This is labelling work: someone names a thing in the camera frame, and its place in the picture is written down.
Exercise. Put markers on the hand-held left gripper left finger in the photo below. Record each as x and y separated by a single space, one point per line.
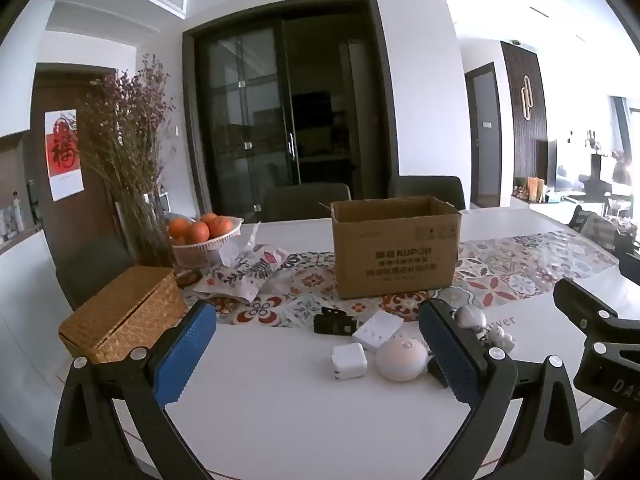
184 352

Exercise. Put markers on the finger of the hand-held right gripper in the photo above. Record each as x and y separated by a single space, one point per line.
575 300

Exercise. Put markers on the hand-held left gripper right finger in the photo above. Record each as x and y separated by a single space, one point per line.
450 357

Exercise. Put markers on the grey oval device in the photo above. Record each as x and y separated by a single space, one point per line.
470 317

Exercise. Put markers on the white socket hub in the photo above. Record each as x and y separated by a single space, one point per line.
377 331

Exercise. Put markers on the brown cardboard box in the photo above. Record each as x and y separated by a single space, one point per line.
395 260

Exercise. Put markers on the round white dome device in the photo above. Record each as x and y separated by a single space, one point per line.
400 360

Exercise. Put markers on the small white figurine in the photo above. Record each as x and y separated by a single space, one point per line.
500 340

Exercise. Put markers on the brown woven coaster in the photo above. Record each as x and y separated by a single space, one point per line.
187 278

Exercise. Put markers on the woven wicker box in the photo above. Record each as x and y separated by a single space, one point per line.
120 312

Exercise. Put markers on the black mesh chair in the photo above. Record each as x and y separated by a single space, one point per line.
597 227

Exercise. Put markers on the floral tissue pack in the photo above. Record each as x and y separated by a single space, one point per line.
245 272

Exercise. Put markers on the white cube charger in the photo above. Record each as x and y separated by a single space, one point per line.
349 361

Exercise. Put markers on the white fruit basket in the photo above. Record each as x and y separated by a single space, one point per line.
205 252

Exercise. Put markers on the orange box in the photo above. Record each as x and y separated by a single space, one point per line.
536 189

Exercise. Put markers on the glass vase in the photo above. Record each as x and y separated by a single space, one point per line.
145 240

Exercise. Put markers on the dark dining chair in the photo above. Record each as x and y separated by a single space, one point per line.
425 187
305 202
90 275

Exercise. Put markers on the black bike light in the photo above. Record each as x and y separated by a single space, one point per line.
332 322

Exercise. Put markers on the patterned table runner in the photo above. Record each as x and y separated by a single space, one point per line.
310 292

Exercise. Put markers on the brown wooden door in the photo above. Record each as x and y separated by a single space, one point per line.
95 210

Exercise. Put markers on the grey interior door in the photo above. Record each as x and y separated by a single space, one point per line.
484 135

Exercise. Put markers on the dark glass sliding door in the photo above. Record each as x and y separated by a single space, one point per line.
280 110

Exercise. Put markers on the dark ribbed wall panel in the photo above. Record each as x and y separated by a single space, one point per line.
525 110

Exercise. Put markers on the red wall calendar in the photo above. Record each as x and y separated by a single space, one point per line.
64 155

